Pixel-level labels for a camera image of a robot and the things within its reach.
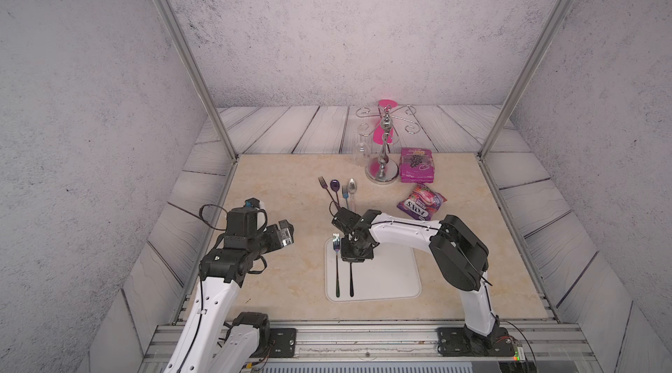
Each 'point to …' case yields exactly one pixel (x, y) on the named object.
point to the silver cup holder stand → (384, 169)
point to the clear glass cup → (363, 151)
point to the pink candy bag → (422, 202)
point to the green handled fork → (337, 247)
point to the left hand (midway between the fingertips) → (284, 230)
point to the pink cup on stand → (383, 130)
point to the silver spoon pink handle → (352, 186)
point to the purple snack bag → (416, 165)
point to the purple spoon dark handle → (335, 186)
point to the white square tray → (394, 273)
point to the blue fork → (346, 194)
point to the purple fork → (324, 185)
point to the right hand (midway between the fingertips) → (347, 260)
